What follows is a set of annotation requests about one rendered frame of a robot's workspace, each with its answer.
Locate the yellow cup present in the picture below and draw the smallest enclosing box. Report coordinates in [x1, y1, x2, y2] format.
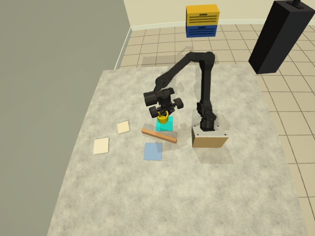
[157, 111, 168, 124]

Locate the orange wooden bar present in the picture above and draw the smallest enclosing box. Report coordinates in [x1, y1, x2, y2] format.
[141, 128, 177, 144]

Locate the cream flat square pad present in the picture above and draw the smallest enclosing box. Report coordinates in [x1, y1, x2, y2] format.
[93, 137, 109, 154]

